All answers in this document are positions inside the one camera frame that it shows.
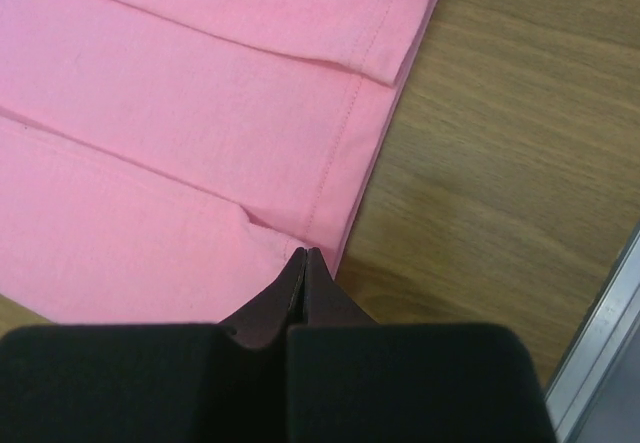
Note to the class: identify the aluminium frame rail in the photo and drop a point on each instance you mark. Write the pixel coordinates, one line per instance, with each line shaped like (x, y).
(594, 394)

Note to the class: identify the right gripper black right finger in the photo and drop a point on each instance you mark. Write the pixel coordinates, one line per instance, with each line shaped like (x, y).
(352, 380)

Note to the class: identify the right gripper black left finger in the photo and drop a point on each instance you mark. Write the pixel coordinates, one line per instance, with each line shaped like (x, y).
(219, 382)

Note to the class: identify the pink t shirt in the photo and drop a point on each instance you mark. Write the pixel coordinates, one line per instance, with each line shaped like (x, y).
(161, 160)

